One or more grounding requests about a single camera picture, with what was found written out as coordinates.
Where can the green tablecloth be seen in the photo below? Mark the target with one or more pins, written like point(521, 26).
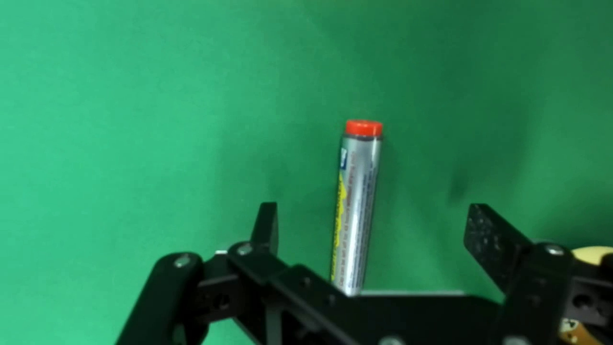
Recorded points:
point(159, 115)

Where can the silver marker with red cap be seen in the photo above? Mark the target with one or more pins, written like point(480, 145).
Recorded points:
point(356, 210)

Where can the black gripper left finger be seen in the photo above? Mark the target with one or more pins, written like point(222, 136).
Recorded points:
point(210, 287)

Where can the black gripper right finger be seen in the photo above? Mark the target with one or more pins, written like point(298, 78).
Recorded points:
point(536, 274)

